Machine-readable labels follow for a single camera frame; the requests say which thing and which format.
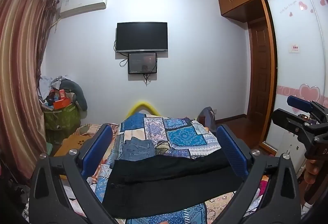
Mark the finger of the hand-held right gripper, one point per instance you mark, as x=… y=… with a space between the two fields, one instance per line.
x=284 y=119
x=299 y=103

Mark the striped red curtain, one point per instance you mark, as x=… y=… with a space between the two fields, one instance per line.
x=20 y=60

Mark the white crumpled cloth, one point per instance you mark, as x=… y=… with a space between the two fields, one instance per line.
x=74 y=195

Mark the small red box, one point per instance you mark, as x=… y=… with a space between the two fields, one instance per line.
x=62 y=94

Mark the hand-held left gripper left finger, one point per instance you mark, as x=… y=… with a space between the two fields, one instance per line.
x=100 y=147

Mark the yellow curved cushion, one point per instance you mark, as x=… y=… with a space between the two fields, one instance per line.
x=142 y=106

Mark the brown wooden door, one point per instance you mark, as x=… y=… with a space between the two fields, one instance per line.
x=258 y=67

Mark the orange patterned bedsheet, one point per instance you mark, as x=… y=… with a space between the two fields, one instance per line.
x=89 y=129

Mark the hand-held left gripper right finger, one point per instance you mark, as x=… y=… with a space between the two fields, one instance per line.
x=230 y=149

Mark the grey plush pillow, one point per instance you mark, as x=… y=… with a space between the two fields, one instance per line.
x=76 y=93

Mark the black pants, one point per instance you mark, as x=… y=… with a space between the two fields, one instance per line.
x=158 y=183

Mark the pale blue crumpled clothes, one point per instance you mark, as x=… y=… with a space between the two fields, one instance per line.
x=47 y=85

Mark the orange box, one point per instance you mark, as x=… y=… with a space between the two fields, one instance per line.
x=61 y=103

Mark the person's right hand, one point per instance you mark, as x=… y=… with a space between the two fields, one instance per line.
x=310 y=171

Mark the white air conditioner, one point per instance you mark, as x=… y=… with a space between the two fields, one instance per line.
x=82 y=3

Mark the small pink sticker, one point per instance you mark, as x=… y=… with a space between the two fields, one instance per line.
x=294 y=47

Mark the green patterned bag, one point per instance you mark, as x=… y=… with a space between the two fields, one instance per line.
x=61 y=119

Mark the small black monitor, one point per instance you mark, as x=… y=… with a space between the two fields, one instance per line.
x=142 y=62

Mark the blue patchwork blanket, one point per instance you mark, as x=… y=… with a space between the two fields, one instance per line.
x=184 y=134

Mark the blue jeans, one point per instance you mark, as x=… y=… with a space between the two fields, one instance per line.
x=138 y=149

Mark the black wall television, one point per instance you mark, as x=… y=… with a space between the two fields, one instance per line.
x=142 y=35

